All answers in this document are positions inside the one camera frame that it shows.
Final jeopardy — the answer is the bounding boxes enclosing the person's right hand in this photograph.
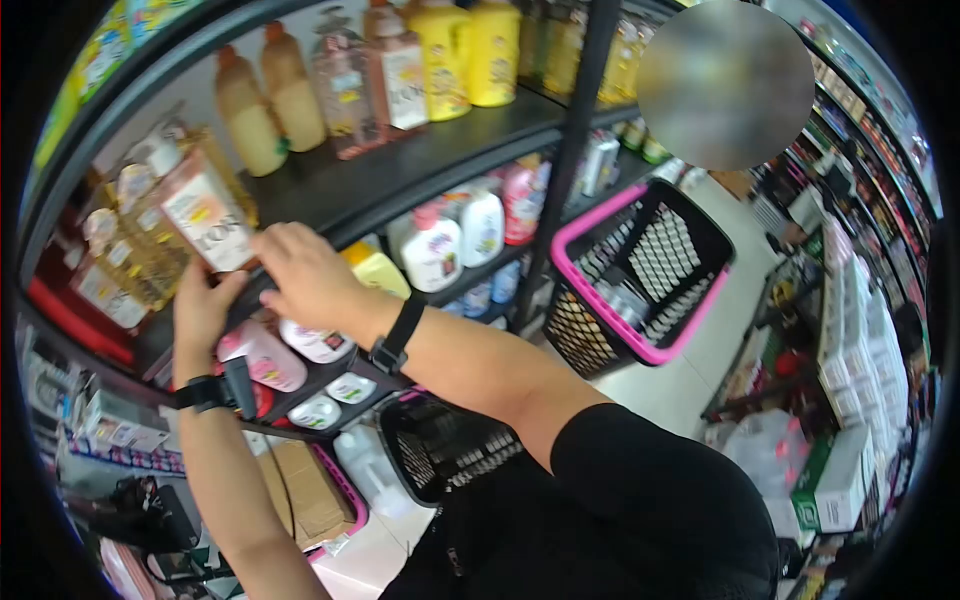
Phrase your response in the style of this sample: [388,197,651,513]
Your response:
[249,221,393,348]

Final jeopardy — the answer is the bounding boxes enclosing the person's left hand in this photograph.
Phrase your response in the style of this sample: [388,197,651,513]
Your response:
[171,257,251,390]

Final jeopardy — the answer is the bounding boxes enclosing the person's right thumb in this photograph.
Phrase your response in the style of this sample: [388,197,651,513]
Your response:
[258,287,318,324]

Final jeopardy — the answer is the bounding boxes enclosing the person's left thumb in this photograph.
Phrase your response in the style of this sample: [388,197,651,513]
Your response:
[213,269,251,303]

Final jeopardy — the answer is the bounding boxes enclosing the person's left fingers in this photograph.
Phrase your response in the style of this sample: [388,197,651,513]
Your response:
[173,257,214,310]

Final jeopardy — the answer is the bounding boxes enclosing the person's right fingers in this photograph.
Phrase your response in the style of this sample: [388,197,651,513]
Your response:
[249,221,336,280]

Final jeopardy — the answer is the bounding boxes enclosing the full shop shelf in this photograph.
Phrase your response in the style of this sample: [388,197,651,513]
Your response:
[15,0,680,481]
[750,0,948,324]

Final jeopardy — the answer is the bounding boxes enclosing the black wrist band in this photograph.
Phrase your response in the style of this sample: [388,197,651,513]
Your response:
[366,294,427,377]
[173,357,261,422]

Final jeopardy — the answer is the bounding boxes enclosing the white plastic jug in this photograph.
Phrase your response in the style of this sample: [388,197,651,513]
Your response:
[333,423,415,520]

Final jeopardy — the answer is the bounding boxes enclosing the brown cardboard box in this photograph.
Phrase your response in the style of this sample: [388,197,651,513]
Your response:
[255,439,358,553]

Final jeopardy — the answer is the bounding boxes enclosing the black bag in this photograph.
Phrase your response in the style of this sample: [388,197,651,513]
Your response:
[88,474,202,555]

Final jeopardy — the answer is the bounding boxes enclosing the pink rimmed black shopping basket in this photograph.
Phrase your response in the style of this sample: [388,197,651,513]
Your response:
[542,177,737,381]

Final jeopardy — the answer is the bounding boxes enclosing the person's body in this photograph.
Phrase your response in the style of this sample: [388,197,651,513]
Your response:
[378,402,783,600]

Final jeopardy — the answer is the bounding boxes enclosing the clear bag of bottles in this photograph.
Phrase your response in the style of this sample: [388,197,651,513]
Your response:
[721,408,813,502]

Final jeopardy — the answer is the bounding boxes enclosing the stack of white cartons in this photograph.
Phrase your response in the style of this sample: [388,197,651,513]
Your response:
[816,221,911,451]

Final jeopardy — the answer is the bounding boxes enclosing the green and white carton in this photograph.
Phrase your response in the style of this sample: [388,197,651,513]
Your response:
[789,423,876,535]

